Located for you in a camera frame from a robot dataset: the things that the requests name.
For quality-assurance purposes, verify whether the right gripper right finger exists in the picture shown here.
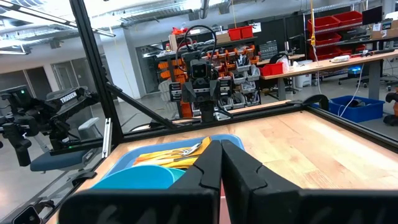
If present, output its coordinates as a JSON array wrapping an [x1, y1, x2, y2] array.
[[221, 139, 398, 224]]

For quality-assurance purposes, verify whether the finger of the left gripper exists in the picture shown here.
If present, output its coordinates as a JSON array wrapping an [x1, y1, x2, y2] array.
[[181, 81, 197, 104], [209, 78, 223, 101]]

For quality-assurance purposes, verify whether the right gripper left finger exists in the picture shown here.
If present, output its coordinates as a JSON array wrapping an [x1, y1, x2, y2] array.
[[58, 139, 224, 224]]

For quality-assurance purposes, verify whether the blue bowl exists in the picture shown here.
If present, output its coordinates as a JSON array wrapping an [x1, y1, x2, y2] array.
[[91, 164, 177, 190]]

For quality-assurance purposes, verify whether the teal plate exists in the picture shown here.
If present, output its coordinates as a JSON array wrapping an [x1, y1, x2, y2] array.
[[169, 167, 188, 183]]

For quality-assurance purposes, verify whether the yellow cloth napkin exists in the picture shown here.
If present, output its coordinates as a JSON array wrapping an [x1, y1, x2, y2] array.
[[132, 136, 213, 170]]

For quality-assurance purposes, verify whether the fork with cream handle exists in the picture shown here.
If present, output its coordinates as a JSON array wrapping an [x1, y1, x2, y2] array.
[[139, 141, 204, 157]]

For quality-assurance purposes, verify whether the blue plastic tray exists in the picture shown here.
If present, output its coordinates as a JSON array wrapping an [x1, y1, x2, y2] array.
[[101, 134, 246, 188]]

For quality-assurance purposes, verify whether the red storage bin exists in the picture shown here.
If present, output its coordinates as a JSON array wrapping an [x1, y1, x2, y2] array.
[[241, 25, 254, 40], [228, 27, 243, 42], [259, 62, 284, 77]]

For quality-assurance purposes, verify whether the white waste bin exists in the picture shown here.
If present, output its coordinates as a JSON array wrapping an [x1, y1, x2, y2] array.
[[293, 59, 313, 89]]

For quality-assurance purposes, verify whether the wooden workbench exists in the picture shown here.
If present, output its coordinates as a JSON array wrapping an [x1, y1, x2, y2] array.
[[260, 49, 398, 101]]

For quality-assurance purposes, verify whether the wooden utensil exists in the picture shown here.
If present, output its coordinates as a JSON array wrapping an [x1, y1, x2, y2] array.
[[310, 0, 317, 47]]

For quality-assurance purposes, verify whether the blue floor bin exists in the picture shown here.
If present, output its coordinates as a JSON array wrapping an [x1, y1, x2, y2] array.
[[312, 95, 386, 123]]

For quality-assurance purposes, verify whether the shelf of red bins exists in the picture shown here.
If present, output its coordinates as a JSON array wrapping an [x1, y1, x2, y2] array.
[[306, 10, 368, 62]]

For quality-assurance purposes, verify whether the black orange machine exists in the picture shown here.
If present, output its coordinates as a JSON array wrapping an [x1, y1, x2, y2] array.
[[383, 88, 398, 127]]

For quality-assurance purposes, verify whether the black flat monitor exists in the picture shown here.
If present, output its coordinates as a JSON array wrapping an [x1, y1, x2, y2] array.
[[361, 5, 384, 26]]

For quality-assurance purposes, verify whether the labelled cardboard box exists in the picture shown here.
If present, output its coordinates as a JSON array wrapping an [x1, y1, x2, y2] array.
[[371, 19, 398, 40]]

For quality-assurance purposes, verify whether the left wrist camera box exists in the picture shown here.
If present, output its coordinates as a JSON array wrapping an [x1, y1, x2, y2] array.
[[189, 58, 213, 80]]

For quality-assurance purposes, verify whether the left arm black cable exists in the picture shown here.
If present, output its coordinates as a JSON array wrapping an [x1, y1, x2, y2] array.
[[175, 24, 219, 63]]

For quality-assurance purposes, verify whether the silver frame bracket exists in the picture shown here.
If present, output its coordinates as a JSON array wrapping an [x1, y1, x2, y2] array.
[[102, 118, 113, 158]]

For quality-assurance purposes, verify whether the black aluminium table frame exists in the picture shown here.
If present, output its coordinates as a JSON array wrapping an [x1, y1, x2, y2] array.
[[0, 0, 398, 224]]

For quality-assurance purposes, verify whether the black arched cable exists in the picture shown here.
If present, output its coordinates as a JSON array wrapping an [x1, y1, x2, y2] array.
[[302, 93, 330, 111]]

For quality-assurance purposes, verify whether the small black camera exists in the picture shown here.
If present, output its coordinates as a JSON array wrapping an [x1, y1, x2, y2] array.
[[11, 205, 42, 224]]

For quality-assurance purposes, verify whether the white hanging cable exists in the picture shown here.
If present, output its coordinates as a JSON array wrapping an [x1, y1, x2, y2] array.
[[338, 63, 365, 118]]

